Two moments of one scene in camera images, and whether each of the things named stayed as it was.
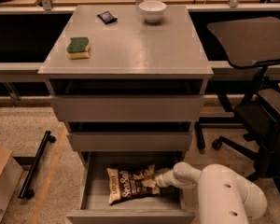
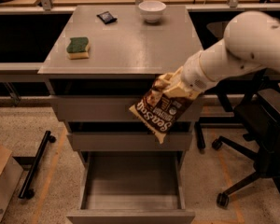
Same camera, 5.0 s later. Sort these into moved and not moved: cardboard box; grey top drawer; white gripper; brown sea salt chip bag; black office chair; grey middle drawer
Moved: brown sea salt chip bag; white gripper
Not moved: grey middle drawer; grey top drawer; black office chair; cardboard box
